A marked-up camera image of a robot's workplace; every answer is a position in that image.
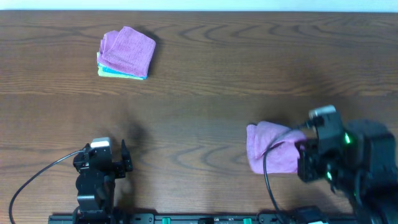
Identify folded purple cloth on stack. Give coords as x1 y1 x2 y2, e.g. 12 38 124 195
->
96 26 156 76

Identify purple microfiber cloth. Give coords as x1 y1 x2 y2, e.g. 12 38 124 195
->
246 121 306 174

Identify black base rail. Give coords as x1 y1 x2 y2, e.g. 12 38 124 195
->
48 207 358 224

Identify folded yellow-green cloth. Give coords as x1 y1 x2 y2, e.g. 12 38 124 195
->
97 60 150 80

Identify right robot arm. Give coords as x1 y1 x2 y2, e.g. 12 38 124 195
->
295 112 397 223

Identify folded blue cloth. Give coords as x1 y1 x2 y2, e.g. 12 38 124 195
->
98 63 147 80

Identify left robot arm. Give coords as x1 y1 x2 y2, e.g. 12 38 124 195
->
72 138 133 223

